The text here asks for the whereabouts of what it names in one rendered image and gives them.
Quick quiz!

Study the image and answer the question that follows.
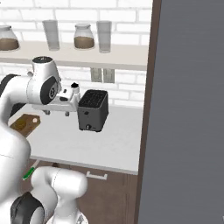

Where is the grey fridge door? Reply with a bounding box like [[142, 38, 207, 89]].
[[137, 0, 224, 224]]

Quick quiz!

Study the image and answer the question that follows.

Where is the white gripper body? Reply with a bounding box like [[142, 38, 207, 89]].
[[31, 95, 81, 114]]

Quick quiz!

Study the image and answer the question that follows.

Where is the beige wall shelf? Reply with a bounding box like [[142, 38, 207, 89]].
[[0, 40, 150, 72]]

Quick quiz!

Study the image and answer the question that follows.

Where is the glass jar with brown contents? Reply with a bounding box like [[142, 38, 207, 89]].
[[0, 24, 21, 53], [73, 23, 96, 50]]

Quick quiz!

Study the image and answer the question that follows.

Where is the green handled peeler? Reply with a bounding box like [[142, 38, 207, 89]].
[[22, 159, 40, 181]]

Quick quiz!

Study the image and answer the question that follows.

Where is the black toaster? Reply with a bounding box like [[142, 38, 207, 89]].
[[76, 88, 110, 133]]

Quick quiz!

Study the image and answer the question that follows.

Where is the brown cabinet side panel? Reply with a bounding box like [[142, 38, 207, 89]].
[[133, 0, 163, 224]]

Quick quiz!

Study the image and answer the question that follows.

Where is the white drawer handle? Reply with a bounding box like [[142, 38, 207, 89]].
[[85, 171, 109, 181]]

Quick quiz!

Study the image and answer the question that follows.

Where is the brown drawer front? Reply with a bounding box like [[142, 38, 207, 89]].
[[19, 158, 138, 224]]

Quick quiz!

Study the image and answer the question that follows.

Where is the tall clear glass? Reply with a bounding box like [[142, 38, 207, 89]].
[[41, 19, 61, 53], [95, 20, 113, 54]]

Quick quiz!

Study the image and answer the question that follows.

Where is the brown wooden cutting board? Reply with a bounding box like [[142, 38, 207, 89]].
[[9, 113, 42, 138]]

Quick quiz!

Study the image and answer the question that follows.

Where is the grey wall outlet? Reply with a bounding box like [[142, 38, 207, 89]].
[[89, 67, 103, 84], [102, 67, 116, 85]]

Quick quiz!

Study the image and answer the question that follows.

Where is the brown avocado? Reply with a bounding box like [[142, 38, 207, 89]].
[[14, 118, 28, 131]]

